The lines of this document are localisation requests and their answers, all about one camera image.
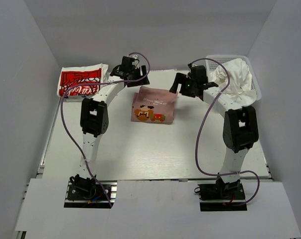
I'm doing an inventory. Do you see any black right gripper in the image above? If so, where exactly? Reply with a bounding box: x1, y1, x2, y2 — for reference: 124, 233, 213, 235
170, 73, 197, 98

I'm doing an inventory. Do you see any pink printed t shirt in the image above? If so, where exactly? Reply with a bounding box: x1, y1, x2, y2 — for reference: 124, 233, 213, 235
131, 86, 177, 124

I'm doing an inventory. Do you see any red white t shirt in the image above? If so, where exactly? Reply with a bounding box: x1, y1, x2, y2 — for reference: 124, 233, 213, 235
57, 63, 109, 99

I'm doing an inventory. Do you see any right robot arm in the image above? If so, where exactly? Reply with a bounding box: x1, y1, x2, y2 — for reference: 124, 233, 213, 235
169, 64, 259, 199

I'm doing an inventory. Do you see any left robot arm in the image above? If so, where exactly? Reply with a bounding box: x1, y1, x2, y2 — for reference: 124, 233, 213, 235
78, 52, 150, 183

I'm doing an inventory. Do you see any white perforated plastic basket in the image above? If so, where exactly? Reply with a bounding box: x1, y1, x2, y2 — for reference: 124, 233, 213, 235
206, 55, 262, 101

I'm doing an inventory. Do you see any white crumpled t shirt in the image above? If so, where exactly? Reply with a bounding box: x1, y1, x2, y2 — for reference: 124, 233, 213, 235
210, 58, 257, 106

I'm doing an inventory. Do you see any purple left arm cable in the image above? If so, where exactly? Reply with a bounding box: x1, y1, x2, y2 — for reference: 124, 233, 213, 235
60, 52, 151, 209

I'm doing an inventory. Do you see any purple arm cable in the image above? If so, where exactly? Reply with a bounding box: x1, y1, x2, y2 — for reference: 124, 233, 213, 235
187, 57, 261, 206
60, 52, 151, 209

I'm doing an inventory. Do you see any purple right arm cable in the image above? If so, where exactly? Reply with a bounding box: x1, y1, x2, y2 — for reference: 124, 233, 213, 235
187, 57, 261, 206

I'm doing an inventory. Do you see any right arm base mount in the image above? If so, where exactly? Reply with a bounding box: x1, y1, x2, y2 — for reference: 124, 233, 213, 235
194, 178, 247, 212

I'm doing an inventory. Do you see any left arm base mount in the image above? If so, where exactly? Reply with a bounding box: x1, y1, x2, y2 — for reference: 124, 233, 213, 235
64, 174, 117, 209

